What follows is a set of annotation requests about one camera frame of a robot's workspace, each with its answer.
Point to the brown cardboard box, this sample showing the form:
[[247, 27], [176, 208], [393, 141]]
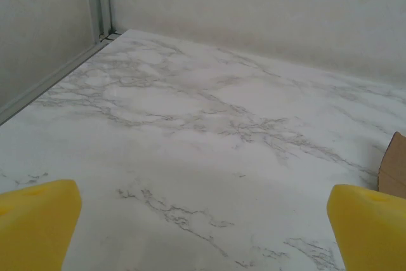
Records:
[[395, 169]]

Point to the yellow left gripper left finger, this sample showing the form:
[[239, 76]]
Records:
[[35, 226]]

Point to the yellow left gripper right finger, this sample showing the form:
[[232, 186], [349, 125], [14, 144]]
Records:
[[371, 233]]

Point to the aluminium table edge rail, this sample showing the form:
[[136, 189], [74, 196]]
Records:
[[47, 83]]

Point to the aluminium frame post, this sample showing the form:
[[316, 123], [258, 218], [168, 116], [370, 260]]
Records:
[[99, 1]]

